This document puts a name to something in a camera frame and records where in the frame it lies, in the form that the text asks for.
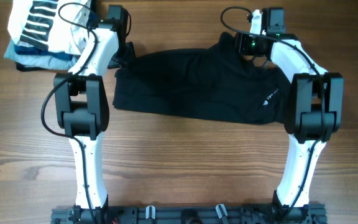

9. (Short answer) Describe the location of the black t-shirt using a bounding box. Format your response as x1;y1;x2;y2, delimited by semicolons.
112;32;290;125

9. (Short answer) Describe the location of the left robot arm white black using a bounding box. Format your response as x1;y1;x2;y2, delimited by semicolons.
51;5;135;223

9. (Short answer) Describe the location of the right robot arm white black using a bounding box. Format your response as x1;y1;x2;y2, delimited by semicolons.
236;7;344;223

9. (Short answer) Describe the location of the white striped folded garment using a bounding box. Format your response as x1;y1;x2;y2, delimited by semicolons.
7;0;92;56

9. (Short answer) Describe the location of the dark blue folded garment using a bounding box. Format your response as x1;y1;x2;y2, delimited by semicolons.
14;6;100;62

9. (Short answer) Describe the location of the light grey folded garment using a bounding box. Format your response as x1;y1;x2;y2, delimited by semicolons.
4;40;79;72

